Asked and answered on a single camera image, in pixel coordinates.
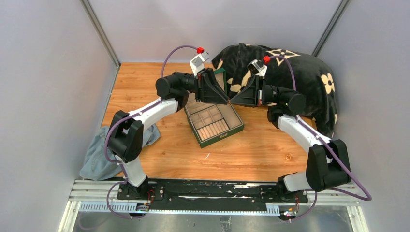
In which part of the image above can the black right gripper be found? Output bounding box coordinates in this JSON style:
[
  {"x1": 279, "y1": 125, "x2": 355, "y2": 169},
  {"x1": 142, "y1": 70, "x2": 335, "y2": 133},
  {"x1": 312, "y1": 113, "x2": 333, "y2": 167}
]
[{"x1": 230, "y1": 75, "x2": 289, "y2": 108}]

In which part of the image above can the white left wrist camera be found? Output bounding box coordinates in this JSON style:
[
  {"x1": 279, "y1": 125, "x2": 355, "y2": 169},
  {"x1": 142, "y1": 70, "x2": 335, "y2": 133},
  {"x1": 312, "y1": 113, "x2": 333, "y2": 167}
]
[{"x1": 190, "y1": 52, "x2": 209, "y2": 76}]

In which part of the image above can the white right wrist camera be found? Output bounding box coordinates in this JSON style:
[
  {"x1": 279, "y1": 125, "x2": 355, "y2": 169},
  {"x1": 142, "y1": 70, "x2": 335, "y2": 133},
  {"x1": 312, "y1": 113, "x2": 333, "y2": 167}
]
[{"x1": 247, "y1": 59, "x2": 267, "y2": 78}]

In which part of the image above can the green jewelry box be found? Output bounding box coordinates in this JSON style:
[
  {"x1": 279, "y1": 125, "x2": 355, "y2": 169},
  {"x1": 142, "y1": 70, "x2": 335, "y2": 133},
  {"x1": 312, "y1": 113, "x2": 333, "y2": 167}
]
[{"x1": 184, "y1": 67, "x2": 245, "y2": 148}]

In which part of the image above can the black floral plush blanket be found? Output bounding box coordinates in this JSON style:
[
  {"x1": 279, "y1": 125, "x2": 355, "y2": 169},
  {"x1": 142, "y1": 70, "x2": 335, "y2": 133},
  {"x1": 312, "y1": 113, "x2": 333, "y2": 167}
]
[{"x1": 211, "y1": 43, "x2": 338, "y2": 138}]

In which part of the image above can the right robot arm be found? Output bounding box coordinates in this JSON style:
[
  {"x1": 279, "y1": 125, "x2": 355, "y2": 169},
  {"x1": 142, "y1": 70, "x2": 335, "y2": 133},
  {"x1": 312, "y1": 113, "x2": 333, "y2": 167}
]
[{"x1": 230, "y1": 76, "x2": 351, "y2": 202}]

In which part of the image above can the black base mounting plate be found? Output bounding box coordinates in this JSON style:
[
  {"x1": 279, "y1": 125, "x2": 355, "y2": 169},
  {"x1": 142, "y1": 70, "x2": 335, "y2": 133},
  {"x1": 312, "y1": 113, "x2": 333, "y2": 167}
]
[{"x1": 116, "y1": 178, "x2": 308, "y2": 214}]

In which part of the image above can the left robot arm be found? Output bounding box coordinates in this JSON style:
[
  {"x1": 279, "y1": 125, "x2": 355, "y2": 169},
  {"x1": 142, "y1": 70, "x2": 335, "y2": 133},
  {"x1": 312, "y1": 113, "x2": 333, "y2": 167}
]
[{"x1": 103, "y1": 68, "x2": 229, "y2": 200}]

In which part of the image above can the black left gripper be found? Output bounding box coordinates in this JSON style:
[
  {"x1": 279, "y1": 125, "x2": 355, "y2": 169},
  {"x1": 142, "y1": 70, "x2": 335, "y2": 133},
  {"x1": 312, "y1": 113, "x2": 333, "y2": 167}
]
[{"x1": 173, "y1": 69, "x2": 230, "y2": 106}]

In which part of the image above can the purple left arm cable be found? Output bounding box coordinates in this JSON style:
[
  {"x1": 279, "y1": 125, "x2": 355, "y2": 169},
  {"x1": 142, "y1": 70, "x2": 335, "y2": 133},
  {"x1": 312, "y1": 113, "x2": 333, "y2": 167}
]
[{"x1": 103, "y1": 45, "x2": 205, "y2": 219}]

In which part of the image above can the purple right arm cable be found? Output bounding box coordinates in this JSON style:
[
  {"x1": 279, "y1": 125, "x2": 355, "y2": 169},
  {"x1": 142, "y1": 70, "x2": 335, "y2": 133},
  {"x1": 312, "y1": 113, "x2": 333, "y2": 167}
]
[{"x1": 263, "y1": 55, "x2": 373, "y2": 221}]

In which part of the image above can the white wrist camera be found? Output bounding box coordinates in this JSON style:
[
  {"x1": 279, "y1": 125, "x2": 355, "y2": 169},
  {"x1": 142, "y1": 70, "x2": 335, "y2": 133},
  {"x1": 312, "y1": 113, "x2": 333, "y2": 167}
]
[
  {"x1": 190, "y1": 52, "x2": 209, "y2": 76},
  {"x1": 247, "y1": 59, "x2": 267, "y2": 78}
]

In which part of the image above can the light blue cloth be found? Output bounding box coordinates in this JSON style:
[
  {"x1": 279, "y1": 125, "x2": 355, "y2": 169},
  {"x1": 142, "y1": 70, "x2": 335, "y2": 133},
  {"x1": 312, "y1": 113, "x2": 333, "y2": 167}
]
[{"x1": 79, "y1": 124, "x2": 161, "y2": 181}]

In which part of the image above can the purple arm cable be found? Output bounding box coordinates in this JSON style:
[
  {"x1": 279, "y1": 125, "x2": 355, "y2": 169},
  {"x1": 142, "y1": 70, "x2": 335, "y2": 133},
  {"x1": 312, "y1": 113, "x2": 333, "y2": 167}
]
[
  {"x1": 103, "y1": 45, "x2": 205, "y2": 219},
  {"x1": 263, "y1": 55, "x2": 373, "y2": 221}
]

